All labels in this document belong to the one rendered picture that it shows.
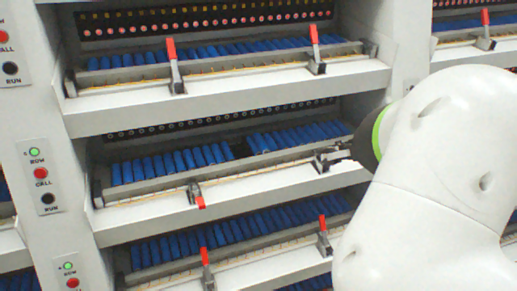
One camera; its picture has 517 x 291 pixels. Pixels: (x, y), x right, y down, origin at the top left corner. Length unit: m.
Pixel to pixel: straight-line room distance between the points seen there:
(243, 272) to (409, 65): 0.55
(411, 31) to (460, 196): 0.56
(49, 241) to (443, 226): 0.58
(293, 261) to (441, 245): 0.57
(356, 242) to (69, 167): 0.47
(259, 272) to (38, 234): 0.42
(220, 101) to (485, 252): 0.46
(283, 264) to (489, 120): 0.60
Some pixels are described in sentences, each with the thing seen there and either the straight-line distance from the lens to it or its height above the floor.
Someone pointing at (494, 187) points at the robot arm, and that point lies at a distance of 0.29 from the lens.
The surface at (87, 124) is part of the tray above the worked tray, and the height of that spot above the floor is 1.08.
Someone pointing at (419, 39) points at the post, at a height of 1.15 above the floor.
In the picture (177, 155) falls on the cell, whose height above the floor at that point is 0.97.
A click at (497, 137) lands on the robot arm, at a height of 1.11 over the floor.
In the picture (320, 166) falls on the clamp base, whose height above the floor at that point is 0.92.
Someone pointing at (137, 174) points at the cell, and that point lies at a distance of 0.72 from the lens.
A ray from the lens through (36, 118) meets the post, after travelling 0.62.
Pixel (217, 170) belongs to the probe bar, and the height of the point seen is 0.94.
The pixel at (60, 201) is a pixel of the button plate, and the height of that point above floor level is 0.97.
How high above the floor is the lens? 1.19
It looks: 17 degrees down
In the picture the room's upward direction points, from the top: 6 degrees counter-clockwise
